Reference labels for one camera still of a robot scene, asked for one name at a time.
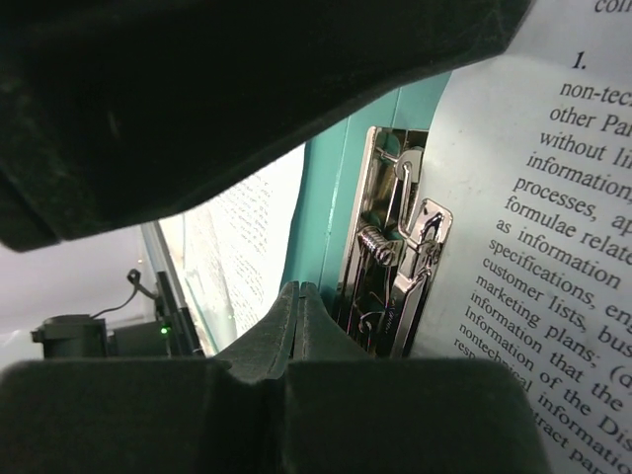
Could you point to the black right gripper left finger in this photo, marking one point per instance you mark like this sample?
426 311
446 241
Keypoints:
264 351

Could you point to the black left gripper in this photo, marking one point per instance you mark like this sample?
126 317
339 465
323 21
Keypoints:
116 113

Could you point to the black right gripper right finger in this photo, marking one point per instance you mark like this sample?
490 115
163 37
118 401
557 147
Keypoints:
317 335

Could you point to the silver folder clip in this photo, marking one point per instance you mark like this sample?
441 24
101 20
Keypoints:
394 244

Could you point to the teal plastic folder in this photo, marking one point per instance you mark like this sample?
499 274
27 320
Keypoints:
331 170

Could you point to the printed white paper sheets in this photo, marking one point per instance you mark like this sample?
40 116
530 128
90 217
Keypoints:
531 154

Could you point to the single printed paper sheet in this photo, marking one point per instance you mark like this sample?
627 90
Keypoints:
230 251

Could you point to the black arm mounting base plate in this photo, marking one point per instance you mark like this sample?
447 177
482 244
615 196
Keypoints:
171 333

